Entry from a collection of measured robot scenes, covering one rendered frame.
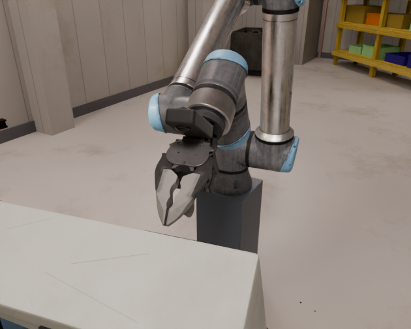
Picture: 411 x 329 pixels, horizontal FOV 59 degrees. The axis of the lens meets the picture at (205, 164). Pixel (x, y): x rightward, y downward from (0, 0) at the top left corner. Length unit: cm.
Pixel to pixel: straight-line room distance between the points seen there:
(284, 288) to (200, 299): 174
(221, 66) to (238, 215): 92
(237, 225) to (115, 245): 128
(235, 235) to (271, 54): 76
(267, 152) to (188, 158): 85
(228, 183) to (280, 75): 50
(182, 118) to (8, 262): 30
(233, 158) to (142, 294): 122
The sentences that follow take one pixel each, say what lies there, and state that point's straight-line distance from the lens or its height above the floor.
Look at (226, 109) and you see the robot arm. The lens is 65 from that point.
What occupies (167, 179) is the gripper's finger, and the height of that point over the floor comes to 110.
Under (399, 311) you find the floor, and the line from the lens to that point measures 207.
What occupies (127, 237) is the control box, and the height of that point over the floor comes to 120.
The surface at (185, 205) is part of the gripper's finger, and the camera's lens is 55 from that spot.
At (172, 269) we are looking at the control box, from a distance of 27.
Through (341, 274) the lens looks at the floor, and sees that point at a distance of 216.
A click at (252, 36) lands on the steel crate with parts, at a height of 66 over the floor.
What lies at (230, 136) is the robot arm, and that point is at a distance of 79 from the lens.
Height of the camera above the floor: 137
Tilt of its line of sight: 26 degrees down
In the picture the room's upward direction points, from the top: straight up
